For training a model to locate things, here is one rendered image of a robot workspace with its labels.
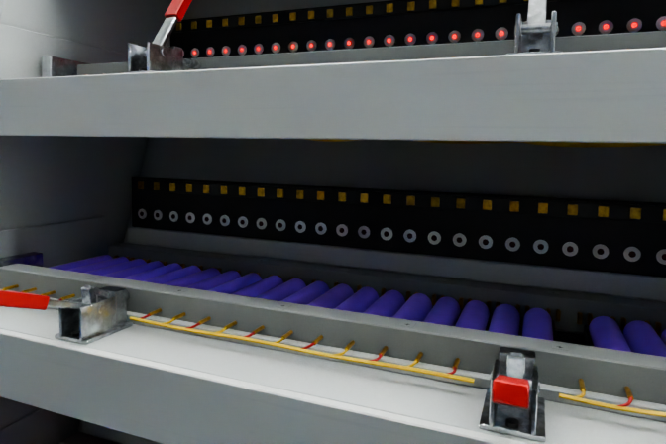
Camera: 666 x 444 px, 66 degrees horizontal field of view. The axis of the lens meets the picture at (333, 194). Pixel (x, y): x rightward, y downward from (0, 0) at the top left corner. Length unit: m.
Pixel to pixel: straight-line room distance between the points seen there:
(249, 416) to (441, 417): 0.10
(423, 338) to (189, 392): 0.13
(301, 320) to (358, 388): 0.06
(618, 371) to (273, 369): 0.18
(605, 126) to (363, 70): 0.13
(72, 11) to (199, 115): 0.26
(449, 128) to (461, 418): 0.15
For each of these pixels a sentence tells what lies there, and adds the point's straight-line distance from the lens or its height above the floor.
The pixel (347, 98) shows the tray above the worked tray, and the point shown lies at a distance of 0.31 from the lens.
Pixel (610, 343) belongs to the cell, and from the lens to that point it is 0.34.
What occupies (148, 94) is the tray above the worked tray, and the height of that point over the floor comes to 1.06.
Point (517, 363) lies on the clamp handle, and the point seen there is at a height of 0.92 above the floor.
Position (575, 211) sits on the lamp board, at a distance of 0.42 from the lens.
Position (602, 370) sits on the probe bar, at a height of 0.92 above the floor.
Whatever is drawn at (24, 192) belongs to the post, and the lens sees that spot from 0.54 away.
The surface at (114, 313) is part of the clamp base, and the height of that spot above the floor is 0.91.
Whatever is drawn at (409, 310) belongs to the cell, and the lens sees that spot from 0.35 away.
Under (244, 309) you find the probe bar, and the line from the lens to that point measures 0.34.
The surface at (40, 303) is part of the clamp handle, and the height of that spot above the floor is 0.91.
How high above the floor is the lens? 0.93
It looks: 13 degrees up
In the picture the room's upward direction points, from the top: 8 degrees clockwise
